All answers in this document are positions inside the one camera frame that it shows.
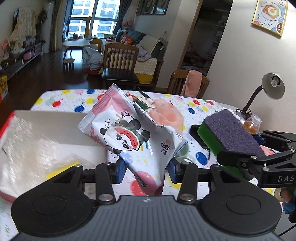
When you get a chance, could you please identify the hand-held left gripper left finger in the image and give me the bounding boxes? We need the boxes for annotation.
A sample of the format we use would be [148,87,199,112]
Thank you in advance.
[47,159,127,202]

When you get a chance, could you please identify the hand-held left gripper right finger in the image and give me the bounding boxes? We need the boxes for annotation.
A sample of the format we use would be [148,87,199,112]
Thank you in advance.
[166,159,251,202]

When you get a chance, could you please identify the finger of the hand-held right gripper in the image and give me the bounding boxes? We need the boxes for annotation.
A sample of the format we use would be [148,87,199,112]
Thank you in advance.
[252,130,296,150]
[216,149,296,173]

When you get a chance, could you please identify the green and purple sponge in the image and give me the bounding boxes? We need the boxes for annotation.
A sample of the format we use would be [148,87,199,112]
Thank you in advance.
[197,109,267,181]

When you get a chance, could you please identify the panda print wipes packet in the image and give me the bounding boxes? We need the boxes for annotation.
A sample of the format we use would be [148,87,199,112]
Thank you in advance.
[77,84,188,198]

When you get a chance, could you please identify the yellow sponge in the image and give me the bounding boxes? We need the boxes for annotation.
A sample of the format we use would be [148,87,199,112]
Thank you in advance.
[46,161,80,180]

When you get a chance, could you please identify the red and white cardboard box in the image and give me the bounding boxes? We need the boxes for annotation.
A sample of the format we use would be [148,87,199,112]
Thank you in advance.
[0,110,110,202]

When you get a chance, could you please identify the person's right hand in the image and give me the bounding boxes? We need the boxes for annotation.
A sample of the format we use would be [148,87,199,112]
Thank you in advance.
[275,186,296,215]

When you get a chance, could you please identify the pink printed packet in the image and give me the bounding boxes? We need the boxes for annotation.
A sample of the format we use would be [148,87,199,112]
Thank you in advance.
[260,145,282,157]

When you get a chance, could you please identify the green ceramic mug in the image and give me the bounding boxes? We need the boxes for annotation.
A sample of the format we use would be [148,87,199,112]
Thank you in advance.
[173,138,197,164]

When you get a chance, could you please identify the grey desk lamp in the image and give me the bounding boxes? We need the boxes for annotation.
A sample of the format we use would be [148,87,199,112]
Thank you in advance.
[241,72,285,117]

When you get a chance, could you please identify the pink plastic bag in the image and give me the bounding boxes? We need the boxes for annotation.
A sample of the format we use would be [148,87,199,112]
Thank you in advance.
[147,98,185,138]

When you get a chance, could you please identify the colourful snack packet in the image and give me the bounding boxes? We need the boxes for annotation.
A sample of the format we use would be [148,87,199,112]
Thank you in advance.
[125,88,154,112]

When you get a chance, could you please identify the dotted white tablecloth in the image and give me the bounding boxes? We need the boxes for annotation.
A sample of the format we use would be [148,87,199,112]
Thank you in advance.
[0,89,296,241]

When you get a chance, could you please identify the wooden chair with towel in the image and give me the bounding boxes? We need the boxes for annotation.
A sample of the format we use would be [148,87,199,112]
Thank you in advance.
[167,69,210,99]

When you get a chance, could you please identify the pink towel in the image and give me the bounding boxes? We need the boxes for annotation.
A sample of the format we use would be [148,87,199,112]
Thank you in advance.
[181,69,203,98]

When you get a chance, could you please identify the wooden chair with black seat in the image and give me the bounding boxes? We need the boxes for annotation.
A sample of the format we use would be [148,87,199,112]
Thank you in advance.
[101,42,140,90]

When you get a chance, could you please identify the sofa with cushions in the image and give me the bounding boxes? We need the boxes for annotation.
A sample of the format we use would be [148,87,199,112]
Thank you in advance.
[99,29,165,85]

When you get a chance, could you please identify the grey bag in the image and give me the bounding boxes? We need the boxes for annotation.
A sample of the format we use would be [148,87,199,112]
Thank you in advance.
[82,46,104,70]

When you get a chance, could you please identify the small wooden stool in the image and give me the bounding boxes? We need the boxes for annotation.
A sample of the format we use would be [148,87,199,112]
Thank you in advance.
[63,58,75,71]

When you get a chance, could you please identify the gold framed food picture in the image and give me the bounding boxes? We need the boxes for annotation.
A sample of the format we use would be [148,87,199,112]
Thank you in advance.
[251,0,288,38]

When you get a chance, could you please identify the round wooden coffee table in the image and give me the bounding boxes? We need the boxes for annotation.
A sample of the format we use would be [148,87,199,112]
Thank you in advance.
[62,38,93,59]

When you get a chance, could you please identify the low dark media cabinet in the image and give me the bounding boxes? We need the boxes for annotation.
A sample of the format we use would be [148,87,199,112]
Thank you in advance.
[0,40,46,80]

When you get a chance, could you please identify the grey curtain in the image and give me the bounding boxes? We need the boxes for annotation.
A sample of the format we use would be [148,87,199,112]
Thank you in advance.
[115,0,133,31]

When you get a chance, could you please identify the beige curtain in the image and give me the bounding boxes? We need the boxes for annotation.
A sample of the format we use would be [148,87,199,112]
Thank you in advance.
[49,0,68,53]

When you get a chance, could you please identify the row of dark framed pictures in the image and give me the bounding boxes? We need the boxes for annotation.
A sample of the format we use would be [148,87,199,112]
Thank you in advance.
[136,0,171,16]

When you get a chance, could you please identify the floral cloth cover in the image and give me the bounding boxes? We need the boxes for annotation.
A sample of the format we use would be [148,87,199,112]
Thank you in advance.
[9,6,38,49]

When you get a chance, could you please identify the white standing air conditioner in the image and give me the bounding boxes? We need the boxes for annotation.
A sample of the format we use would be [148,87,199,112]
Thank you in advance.
[43,1,55,30]

